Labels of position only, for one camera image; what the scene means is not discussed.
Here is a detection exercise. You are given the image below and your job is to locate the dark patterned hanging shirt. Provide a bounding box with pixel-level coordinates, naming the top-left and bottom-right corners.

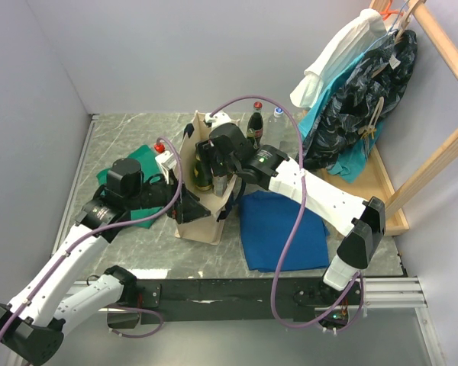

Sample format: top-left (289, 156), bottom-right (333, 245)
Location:
top-left (299, 30), bottom-right (418, 179)

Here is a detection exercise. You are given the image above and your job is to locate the blue folded t-shirt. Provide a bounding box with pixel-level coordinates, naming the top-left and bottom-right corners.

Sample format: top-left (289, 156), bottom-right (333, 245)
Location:
top-left (239, 191), bottom-right (330, 272)

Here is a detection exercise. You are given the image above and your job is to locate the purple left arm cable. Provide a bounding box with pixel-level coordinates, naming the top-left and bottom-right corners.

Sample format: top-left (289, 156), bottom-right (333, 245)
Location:
top-left (0, 137), bottom-right (184, 366)

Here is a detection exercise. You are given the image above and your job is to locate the clear water bottle blue cap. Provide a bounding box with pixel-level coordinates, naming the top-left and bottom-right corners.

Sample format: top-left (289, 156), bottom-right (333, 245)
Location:
top-left (265, 107), bottom-right (285, 149)

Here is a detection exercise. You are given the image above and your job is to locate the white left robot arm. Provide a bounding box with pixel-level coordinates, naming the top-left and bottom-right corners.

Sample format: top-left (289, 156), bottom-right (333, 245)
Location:
top-left (0, 156), bottom-right (202, 365)

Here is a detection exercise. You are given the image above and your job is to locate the turquoise hanging shirt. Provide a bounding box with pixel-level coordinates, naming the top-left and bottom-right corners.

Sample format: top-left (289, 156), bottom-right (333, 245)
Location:
top-left (302, 50), bottom-right (384, 183)

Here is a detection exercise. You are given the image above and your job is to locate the green glass bottle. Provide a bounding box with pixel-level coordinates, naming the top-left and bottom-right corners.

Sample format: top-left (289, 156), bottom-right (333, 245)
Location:
top-left (192, 153), bottom-right (212, 191)
top-left (247, 128), bottom-right (262, 149)

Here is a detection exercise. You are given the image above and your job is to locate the green glass bottle middle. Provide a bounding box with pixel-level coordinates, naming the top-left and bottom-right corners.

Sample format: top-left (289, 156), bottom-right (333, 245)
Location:
top-left (192, 153), bottom-right (212, 191)

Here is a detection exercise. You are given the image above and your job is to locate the green glass bottle front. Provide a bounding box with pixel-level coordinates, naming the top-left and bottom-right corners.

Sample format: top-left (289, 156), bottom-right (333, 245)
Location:
top-left (247, 128), bottom-right (262, 149)

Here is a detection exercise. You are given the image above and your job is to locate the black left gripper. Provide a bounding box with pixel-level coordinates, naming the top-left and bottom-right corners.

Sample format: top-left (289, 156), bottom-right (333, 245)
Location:
top-left (126, 168), bottom-right (211, 223)

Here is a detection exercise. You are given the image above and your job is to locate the wooden clothes rack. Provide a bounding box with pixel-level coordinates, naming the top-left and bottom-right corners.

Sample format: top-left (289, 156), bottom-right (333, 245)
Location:
top-left (325, 1), bottom-right (458, 238)

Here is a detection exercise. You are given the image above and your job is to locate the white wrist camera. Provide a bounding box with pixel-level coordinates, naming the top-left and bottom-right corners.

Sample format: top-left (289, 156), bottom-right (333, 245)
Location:
top-left (154, 142), bottom-right (176, 182)
top-left (203, 111), bottom-right (232, 131)

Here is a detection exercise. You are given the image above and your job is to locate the white hanging shirt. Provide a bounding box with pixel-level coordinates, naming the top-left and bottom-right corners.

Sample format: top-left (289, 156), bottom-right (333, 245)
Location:
top-left (289, 8), bottom-right (386, 108)

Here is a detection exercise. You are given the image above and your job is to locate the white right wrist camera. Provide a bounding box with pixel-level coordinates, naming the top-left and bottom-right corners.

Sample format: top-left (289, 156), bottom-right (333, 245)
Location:
top-left (203, 111), bottom-right (232, 131)

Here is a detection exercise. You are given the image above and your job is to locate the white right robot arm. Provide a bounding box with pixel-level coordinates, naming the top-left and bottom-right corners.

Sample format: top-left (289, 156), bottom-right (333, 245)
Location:
top-left (195, 123), bottom-right (385, 303)

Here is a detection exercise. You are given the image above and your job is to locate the red silver beverage can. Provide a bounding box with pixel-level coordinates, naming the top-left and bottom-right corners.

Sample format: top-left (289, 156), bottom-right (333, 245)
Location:
top-left (212, 175), bottom-right (227, 197)

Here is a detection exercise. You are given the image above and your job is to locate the dark cola glass bottle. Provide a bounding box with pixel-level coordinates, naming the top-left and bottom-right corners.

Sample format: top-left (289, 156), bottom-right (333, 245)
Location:
top-left (247, 101), bottom-right (263, 138)

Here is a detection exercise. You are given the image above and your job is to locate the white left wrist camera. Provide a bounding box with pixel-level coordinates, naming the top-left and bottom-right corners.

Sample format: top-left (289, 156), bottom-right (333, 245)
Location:
top-left (154, 142), bottom-right (176, 182)

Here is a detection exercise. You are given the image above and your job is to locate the orange clothes hanger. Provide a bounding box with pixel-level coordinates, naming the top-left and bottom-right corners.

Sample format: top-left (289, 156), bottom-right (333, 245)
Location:
top-left (380, 0), bottom-right (403, 21)

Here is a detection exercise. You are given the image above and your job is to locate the beige canvas tote bag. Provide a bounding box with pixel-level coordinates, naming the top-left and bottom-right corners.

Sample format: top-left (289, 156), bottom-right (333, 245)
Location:
top-left (175, 111), bottom-right (237, 245)

